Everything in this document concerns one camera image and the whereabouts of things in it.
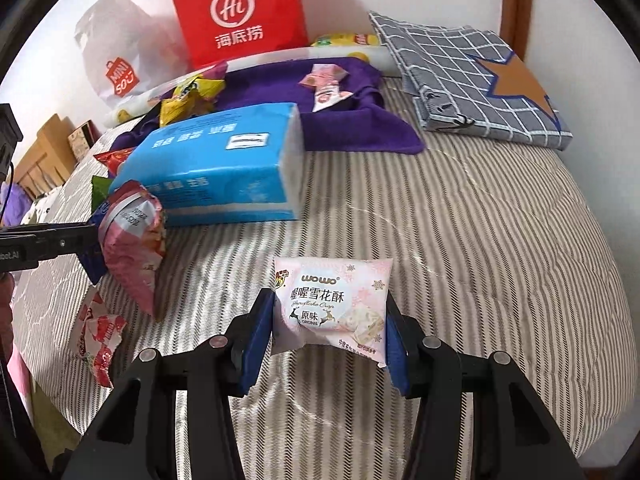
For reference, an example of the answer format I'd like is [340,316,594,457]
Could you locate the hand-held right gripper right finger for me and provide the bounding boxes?
[382,296,586,480]

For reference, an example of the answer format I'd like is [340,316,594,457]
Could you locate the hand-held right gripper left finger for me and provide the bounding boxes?
[70,287,278,480]

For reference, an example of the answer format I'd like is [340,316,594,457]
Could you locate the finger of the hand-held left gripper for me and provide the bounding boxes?
[35,222,110,283]

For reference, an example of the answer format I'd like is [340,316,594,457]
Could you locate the large pink snack packet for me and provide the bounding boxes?
[97,180,168,318]

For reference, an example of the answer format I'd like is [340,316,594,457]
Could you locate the green snack packet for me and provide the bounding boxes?
[91,175,117,213]

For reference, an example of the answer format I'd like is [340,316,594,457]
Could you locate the white pink snack packet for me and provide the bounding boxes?
[270,255,393,368]

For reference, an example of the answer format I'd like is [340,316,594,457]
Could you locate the red snack packet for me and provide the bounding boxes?
[95,147,136,173]

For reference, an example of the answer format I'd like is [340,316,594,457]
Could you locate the purple towel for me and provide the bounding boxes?
[110,55,426,156]

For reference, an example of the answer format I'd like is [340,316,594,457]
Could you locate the lilac cloth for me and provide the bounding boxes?
[0,182,33,226]

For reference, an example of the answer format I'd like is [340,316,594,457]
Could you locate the framed picture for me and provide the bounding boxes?
[67,120,98,161]

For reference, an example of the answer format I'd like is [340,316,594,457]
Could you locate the pink printed cloth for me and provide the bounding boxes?
[10,345,36,426]

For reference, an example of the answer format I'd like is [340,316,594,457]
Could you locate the blue tissue pack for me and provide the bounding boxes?
[107,102,306,228]

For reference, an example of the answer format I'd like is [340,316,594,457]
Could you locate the white plastic bag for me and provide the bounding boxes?
[74,0,191,111]

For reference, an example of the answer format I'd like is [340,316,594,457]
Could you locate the white printed roll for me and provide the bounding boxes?
[104,45,388,128]

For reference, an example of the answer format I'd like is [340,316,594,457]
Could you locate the red paper bag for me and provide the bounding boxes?
[167,0,309,68]

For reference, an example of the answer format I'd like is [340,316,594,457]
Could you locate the grey checked folded cloth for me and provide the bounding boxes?
[369,10,573,151]

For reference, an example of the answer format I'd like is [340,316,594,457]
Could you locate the brown wooden door frame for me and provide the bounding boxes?
[500,0,535,58]

